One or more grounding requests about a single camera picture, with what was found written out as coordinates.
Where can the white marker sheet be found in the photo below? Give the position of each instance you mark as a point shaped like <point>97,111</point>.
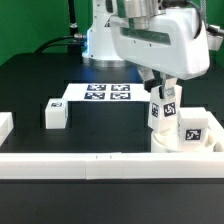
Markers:
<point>97,92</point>

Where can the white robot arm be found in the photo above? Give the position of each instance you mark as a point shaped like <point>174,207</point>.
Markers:
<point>100,49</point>

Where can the white left fence bar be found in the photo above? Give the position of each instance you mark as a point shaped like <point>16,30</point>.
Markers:
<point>6,125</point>

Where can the white front fence bar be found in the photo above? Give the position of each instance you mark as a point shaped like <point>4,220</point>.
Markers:
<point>95,166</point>

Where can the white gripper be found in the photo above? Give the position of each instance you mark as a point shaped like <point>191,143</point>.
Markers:
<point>168,46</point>

